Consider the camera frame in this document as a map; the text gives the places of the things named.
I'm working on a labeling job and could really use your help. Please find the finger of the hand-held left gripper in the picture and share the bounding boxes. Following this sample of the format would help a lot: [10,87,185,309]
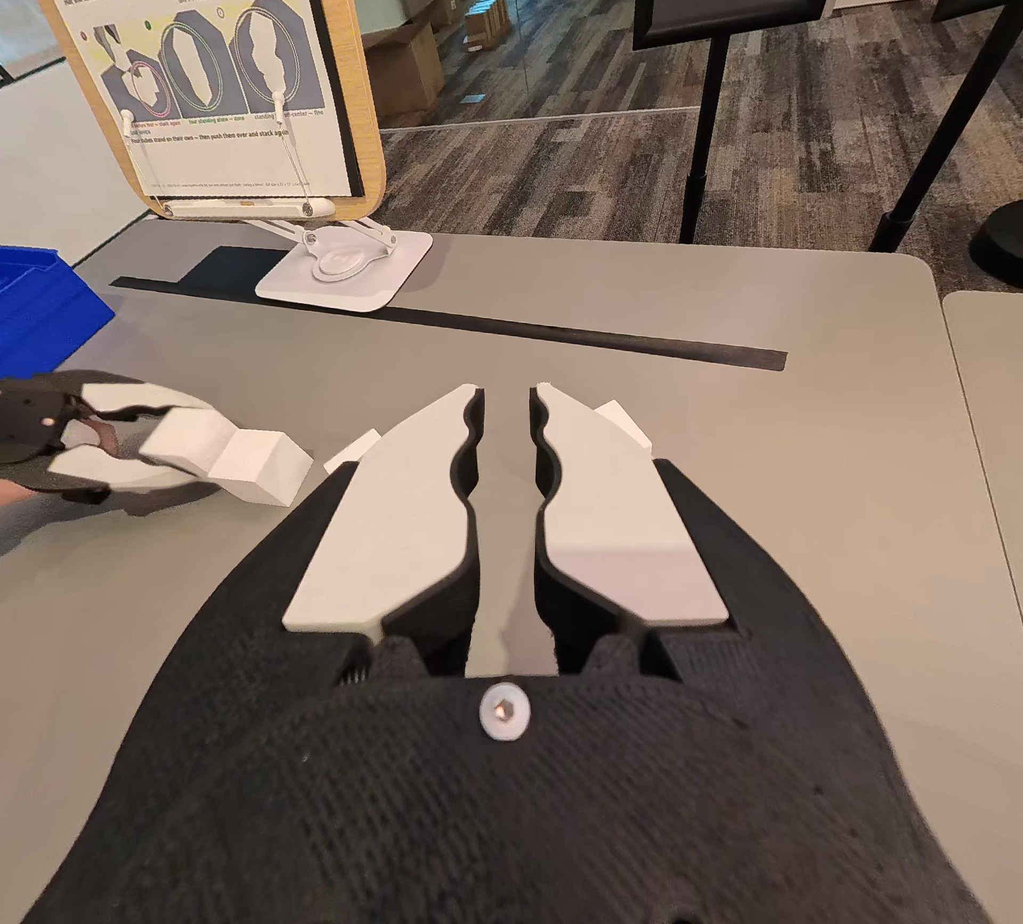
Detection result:
[46,444,218,495]
[78,383,221,422]

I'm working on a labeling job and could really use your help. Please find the white foam cube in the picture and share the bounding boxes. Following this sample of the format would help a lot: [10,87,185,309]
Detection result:
[594,399,656,455]
[208,428,314,507]
[138,408,241,479]
[323,428,383,474]

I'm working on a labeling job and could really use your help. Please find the blue plastic bin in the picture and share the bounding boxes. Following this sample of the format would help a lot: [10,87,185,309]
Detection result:
[0,245,118,382]

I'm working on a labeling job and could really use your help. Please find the person's left hand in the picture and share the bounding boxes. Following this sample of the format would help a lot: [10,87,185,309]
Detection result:
[0,420,121,519]

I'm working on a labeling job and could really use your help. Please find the stack of cardboard boxes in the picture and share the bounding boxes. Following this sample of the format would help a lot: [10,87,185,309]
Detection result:
[360,0,463,124]

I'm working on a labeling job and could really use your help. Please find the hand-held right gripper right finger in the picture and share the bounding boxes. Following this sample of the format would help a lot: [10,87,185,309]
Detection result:
[530,382,732,677]

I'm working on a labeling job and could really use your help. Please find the printed instruction sheet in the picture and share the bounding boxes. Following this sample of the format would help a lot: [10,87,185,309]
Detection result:
[16,0,366,203]

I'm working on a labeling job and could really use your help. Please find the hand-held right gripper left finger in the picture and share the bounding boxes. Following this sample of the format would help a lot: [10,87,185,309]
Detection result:
[282,383,486,677]

